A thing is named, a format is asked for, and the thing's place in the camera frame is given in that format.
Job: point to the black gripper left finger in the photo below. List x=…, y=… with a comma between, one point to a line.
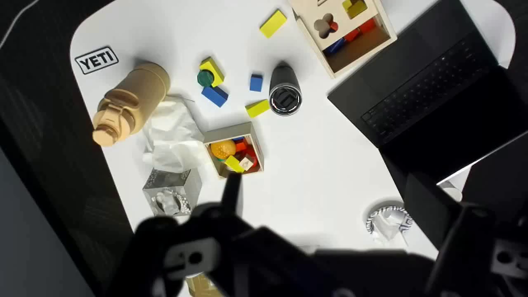
x=242, y=261

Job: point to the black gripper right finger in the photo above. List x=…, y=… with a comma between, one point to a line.
x=480, y=256

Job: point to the tan water bottle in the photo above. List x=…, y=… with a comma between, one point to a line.
x=125, y=109

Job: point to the small box of toys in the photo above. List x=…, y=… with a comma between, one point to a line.
x=234, y=149

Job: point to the crumpled clear wrapper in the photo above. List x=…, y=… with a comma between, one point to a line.
x=389, y=218

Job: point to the crumpled white plastic bag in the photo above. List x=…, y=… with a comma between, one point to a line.
x=173, y=137

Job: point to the yellow wedge block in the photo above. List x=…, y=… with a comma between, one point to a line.
x=259, y=107

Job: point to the blue block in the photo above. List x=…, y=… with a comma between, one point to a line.
x=216, y=94

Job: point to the black laptop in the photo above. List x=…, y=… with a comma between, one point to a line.
x=437, y=99

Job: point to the black cylindrical speaker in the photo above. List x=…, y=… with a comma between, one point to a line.
x=285, y=91

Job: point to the small blue cube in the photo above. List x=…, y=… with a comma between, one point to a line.
x=257, y=83

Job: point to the white YETI sticker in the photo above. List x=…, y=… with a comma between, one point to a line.
x=97, y=60

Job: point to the yellow block near sorter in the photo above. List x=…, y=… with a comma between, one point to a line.
x=273, y=23

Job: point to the wooden shape sorter box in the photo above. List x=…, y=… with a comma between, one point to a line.
x=344, y=33

